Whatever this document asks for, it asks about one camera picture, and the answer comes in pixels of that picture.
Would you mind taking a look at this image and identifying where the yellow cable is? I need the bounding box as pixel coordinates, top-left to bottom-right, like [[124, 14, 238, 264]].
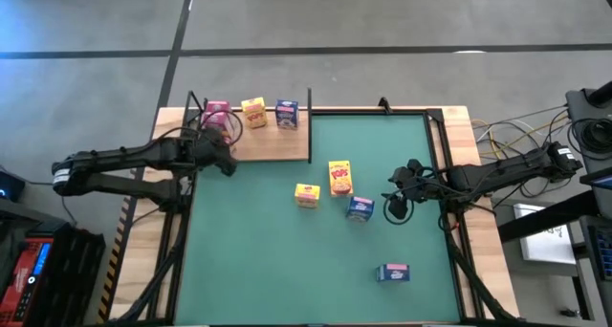
[[470, 119, 570, 175]]

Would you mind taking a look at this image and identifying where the green table mat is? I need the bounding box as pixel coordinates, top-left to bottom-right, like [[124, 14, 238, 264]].
[[175, 114, 463, 324]]

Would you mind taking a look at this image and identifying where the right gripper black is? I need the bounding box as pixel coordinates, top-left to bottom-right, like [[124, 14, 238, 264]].
[[385, 158, 431, 221]]

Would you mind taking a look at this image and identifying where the white paper sheet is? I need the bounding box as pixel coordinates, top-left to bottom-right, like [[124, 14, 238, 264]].
[[514, 202, 578, 266]]

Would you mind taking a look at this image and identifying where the black ribbed case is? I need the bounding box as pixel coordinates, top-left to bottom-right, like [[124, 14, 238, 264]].
[[40, 224, 106, 327]]

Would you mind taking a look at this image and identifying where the coiled black cable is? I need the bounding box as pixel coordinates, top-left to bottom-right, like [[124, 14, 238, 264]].
[[568, 118, 612, 161]]

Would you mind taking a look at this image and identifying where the black diagonal bar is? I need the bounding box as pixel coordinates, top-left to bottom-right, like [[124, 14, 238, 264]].
[[496, 188, 612, 245]]

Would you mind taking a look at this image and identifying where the Frosted Flakes cereal box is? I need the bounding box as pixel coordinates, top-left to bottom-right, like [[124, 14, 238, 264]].
[[274, 98, 300, 131], [375, 263, 411, 283], [345, 195, 376, 224]]

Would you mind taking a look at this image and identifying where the yellow black hazard tape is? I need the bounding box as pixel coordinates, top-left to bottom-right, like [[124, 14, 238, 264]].
[[98, 192, 133, 324]]

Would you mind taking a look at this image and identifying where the Corn Pops cereal box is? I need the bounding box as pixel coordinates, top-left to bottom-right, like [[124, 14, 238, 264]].
[[294, 183, 321, 209], [327, 160, 355, 198], [240, 96, 269, 130]]

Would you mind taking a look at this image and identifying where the black device with blue light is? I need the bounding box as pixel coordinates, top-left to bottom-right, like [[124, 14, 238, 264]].
[[0, 170, 26, 203]]

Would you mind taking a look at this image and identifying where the tablet with blue screen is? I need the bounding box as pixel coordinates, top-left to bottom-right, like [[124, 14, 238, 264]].
[[580, 168, 612, 192]]

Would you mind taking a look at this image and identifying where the grey cart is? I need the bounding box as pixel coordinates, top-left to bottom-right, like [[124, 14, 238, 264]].
[[566, 80, 612, 175]]

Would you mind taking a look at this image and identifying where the black keyboard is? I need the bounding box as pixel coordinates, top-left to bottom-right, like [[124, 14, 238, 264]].
[[587, 224, 612, 280]]

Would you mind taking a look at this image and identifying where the wooden shelf board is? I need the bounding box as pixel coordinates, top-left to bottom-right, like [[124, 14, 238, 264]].
[[195, 110, 310, 162]]

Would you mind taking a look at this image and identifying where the red control unit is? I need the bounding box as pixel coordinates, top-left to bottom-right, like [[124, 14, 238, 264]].
[[0, 238, 54, 326]]

